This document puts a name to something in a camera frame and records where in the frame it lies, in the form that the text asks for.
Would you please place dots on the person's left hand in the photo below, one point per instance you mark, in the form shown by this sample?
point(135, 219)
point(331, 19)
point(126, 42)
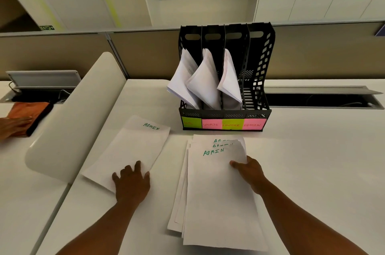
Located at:
point(131, 185)

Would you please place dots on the person's right hand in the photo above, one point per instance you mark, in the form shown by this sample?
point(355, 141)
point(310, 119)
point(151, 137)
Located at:
point(251, 173)

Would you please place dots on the person's right thumb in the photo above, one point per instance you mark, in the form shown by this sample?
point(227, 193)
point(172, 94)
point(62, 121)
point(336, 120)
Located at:
point(236, 164)

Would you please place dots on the person's left middle finger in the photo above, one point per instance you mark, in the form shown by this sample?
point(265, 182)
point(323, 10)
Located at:
point(127, 170)

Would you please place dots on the person's left thumb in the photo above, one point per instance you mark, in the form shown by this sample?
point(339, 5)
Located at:
point(147, 176)

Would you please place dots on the single white paper sheet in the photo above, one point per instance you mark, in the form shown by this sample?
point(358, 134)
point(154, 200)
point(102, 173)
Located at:
point(132, 146)

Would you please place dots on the white paper sheet green writing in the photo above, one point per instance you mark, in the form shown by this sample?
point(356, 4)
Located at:
point(219, 197)

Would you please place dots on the person's right forearm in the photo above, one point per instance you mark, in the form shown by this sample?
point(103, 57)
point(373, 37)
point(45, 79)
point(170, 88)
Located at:
point(300, 221)

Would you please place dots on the person's left forearm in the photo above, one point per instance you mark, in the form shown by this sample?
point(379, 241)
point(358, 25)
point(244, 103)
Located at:
point(102, 227)

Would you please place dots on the yellow sticky note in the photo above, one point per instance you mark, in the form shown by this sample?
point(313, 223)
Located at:
point(232, 124)

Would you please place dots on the pile of white papers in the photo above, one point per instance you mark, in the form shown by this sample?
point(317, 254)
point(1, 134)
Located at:
point(180, 200)

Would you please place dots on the pink sticky note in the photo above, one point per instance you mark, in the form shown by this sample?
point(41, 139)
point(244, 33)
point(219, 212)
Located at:
point(211, 124)
point(254, 124)

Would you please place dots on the green sticky note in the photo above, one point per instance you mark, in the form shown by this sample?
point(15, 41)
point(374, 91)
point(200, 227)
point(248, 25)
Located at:
point(191, 122)

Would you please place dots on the white curved desk divider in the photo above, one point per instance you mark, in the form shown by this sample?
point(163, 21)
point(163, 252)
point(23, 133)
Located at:
point(78, 119)

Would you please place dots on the bent white paper bundle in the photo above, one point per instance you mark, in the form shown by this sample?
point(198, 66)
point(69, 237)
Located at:
point(180, 80)
point(204, 83)
point(230, 83)

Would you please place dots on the black plastic file organizer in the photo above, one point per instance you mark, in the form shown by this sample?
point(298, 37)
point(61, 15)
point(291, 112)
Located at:
point(258, 62)

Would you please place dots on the orange cloth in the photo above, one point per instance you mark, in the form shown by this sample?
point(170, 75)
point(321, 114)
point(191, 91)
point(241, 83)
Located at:
point(28, 112)

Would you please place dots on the beige partition panel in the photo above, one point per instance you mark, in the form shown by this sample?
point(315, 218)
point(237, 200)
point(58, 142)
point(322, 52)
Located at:
point(54, 53)
point(324, 53)

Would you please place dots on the small green label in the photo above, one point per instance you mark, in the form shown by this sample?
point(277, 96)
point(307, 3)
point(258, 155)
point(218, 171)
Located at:
point(46, 27)

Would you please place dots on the blue object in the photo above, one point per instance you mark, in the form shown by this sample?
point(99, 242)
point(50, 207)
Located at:
point(380, 28)

